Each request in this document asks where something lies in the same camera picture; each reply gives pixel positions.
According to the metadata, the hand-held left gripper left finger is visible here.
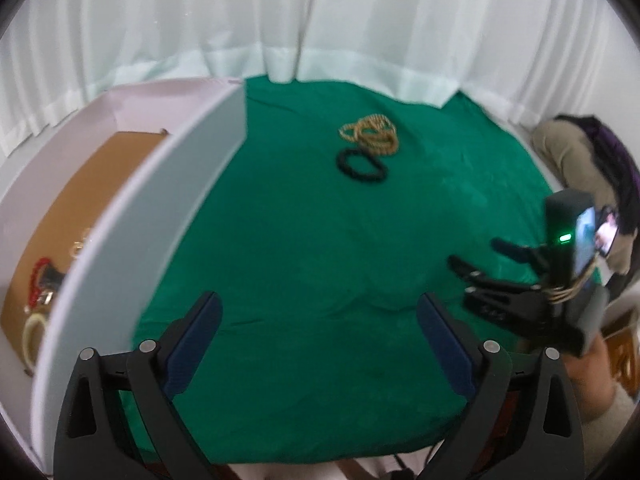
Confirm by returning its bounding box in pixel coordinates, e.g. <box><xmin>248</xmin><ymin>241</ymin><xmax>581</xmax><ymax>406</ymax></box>
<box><xmin>54</xmin><ymin>291</ymin><xmax>223</xmax><ymax>480</ymax></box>

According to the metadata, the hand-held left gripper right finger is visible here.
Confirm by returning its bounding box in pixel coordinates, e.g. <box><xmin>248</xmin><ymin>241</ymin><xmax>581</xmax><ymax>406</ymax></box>
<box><xmin>416</xmin><ymin>292</ymin><xmax>586</xmax><ymax>480</ymax></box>

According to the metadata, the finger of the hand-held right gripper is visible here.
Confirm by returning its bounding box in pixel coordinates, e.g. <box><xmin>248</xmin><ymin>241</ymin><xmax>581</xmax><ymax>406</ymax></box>
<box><xmin>447</xmin><ymin>255</ymin><xmax>543</xmax><ymax>297</ymax></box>
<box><xmin>492</xmin><ymin>237</ymin><xmax>551</xmax><ymax>275</ymax></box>

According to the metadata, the long white cardboard box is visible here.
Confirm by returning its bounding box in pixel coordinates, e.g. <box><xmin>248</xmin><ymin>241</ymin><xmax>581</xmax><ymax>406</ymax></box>
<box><xmin>0</xmin><ymin>77</ymin><xmax>248</xmax><ymax>476</ymax></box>

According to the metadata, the gold chain bracelet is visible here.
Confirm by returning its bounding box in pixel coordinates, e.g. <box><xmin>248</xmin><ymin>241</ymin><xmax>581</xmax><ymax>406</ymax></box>
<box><xmin>69</xmin><ymin>229</ymin><xmax>95</xmax><ymax>262</ymax></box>

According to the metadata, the dark wristwatch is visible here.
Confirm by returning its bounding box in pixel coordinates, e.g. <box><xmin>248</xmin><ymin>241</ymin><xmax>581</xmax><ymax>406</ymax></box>
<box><xmin>41</xmin><ymin>269</ymin><xmax>67</xmax><ymax>307</ymax></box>

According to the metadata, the pale jade bangle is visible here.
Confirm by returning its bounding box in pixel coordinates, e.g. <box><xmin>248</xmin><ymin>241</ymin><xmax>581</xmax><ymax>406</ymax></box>
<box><xmin>22</xmin><ymin>312</ymin><xmax>49</xmax><ymax>376</ymax></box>

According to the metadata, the red bead bracelet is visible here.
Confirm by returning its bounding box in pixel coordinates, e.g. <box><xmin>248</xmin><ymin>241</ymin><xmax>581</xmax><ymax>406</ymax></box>
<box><xmin>27</xmin><ymin>257</ymin><xmax>52</xmax><ymax>311</ymax></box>

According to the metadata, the person's right forearm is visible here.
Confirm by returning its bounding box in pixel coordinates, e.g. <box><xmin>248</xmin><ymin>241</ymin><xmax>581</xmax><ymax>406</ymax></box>
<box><xmin>569</xmin><ymin>330</ymin><xmax>640</xmax><ymax>466</ymax></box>

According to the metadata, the brown cardboard box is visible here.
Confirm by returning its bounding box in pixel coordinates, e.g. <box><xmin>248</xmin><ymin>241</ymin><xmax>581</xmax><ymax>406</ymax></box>
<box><xmin>604</xmin><ymin>310</ymin><xmax>640</xmax><ymax>388</ymax></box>

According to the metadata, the smartphone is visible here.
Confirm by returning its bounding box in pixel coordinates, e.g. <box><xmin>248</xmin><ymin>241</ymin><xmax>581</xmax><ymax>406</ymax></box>
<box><xmin>596</xmin><ymin>206</ymin><xmax>621</xmax><ymax>257</ymax></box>

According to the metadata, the green velvet cloth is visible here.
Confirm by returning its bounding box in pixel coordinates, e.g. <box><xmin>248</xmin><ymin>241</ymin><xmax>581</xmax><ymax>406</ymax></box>
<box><xmin>117</xmin><ymin>75</ymin><xmax>601</xmax><ymax>463</ymax></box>

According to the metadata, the white curtain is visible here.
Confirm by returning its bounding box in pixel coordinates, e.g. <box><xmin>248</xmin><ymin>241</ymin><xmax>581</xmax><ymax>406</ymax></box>
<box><xmin>0</xmin><ymin>0</ymin><xmax>311</xmax><ymax>156</ymax></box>
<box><xmin>295</xmin><ymin>0</ymin><xmax>640</xmax><ymax>126</ymax></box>

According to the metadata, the wooden bead necklace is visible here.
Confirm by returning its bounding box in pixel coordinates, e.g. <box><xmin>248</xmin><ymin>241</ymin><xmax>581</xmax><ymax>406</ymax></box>
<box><xmin>339</xmin><ymin>116</ymin><xmax>400</xmax><ymax>157</ymax></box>

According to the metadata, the black bead bracelet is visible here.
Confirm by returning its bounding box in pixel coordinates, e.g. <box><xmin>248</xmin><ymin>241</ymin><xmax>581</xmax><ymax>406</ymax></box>
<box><xmin>336</xmin><ymin>149</ymin><xmax>389</xmax><ymax>186</ymax></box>

